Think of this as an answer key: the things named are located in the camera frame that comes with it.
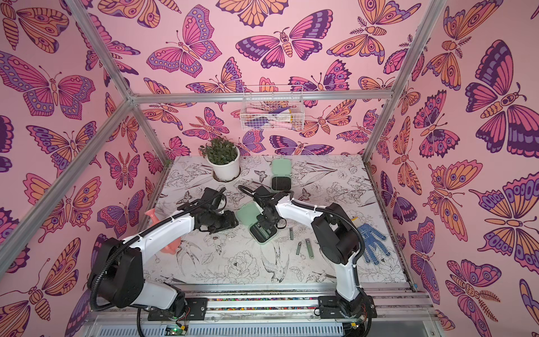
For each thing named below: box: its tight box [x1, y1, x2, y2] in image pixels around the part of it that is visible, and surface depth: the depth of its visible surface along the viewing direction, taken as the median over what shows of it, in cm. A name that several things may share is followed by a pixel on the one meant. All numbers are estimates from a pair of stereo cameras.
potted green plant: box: [198, 136, 241, 182], surface depth 103 cm
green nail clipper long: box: [305, 238, 315, 260], surface depth 89 cm
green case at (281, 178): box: [270, 157, 292, 192], surface depth 115 cm
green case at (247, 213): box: [235, 201, 279, 246], surface depth 93 cm
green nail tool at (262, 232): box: [255, 223, 270, 240], surface depth 94 cm
